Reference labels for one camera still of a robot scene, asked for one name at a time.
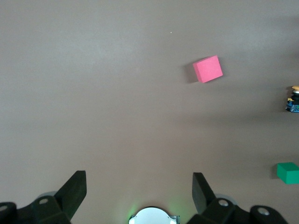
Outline orange push button switch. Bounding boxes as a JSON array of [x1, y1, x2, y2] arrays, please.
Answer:
[[285, 85, 299, 114]]

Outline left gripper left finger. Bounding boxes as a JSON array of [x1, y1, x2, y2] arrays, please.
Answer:
[[0, 170, 87, 224]]

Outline green foam cube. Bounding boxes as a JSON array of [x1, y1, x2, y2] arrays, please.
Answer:
[[277, 162, 299, 185]]

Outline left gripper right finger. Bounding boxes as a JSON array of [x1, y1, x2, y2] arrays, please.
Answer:
[[186, 172, 288, 224]]

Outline pink foam cube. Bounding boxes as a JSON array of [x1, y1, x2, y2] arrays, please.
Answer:
[[192, 55, 224, 84]]

